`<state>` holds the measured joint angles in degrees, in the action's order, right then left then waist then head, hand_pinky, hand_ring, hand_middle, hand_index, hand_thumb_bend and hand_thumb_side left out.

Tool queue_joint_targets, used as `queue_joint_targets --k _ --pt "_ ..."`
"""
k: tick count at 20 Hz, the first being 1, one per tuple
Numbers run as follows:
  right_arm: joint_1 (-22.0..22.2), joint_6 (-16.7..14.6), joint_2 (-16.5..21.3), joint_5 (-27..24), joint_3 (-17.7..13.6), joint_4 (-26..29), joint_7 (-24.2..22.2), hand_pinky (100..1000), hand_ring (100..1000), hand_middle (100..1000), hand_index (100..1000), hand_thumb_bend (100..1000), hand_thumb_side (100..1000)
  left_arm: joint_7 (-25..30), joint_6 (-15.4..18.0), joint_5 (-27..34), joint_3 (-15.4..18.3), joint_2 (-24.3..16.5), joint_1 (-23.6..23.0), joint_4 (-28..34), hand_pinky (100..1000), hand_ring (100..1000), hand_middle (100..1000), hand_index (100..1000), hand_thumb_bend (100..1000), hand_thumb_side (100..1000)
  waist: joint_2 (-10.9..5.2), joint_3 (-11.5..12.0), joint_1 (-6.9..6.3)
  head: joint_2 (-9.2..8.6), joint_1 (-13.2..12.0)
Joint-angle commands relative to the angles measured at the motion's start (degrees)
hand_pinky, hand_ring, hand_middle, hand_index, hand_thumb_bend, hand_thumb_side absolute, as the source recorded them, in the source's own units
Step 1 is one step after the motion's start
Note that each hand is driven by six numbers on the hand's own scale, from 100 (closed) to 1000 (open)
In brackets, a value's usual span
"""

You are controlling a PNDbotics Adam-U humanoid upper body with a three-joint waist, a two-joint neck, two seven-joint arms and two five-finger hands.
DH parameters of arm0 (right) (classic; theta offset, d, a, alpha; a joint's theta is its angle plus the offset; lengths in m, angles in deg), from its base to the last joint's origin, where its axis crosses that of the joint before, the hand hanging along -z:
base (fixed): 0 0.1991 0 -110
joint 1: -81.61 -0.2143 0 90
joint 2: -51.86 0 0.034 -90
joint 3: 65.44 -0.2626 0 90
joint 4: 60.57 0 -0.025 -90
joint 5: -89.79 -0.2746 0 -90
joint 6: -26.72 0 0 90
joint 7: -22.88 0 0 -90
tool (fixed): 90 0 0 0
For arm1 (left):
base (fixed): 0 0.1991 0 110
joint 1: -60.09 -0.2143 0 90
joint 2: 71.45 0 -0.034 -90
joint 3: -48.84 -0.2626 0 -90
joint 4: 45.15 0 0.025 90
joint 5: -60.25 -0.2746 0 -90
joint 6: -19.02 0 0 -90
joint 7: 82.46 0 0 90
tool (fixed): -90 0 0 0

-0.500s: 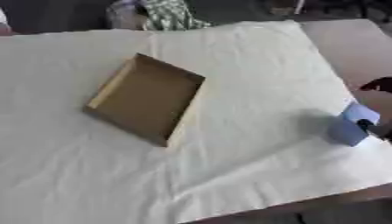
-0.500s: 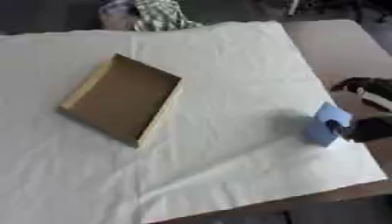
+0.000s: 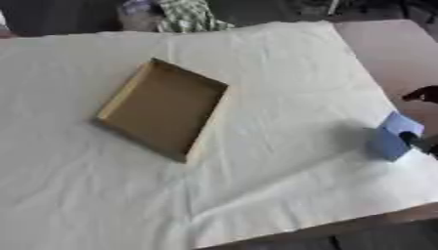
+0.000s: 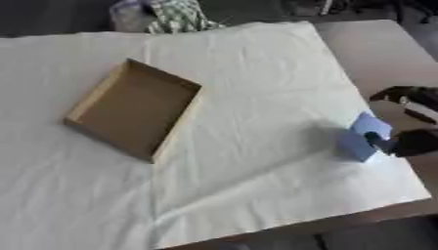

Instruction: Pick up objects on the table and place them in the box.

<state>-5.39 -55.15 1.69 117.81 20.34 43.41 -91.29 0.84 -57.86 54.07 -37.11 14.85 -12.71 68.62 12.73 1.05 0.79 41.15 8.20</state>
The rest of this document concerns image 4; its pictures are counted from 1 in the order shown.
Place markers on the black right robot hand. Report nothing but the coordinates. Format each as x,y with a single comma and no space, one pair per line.
416,141

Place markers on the blue rectangular block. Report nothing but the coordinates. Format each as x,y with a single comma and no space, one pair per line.
364,136

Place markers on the open tan cardboard box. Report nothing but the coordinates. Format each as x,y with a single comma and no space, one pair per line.
134,109

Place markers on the green white checked cloth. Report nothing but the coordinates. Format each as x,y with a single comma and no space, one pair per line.
179,16

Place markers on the pale plastic bag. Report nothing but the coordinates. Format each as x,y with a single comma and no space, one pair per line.
128,14

